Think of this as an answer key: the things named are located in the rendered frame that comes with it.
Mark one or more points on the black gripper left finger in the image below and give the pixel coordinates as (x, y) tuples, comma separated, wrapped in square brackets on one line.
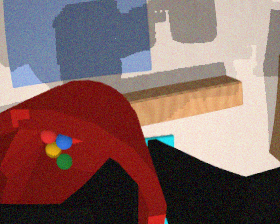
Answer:
[(111, 196)]

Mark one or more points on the blue marble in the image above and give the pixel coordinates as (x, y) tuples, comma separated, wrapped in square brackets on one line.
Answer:
[(63, 141)]

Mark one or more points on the red marble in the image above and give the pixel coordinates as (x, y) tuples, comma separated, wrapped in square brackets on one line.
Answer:
[(48, 136)]

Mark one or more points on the tan wooden bar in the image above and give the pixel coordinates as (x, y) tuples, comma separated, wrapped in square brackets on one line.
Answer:
[(174, 101)]

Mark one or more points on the green marble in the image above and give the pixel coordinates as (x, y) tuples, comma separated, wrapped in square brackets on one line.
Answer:
[(64, 161)]

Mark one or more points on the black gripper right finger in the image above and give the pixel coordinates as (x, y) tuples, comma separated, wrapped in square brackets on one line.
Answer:
[(197, 192)]

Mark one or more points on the yellow marble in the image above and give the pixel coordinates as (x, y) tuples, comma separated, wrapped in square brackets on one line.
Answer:
[(52, 150)]

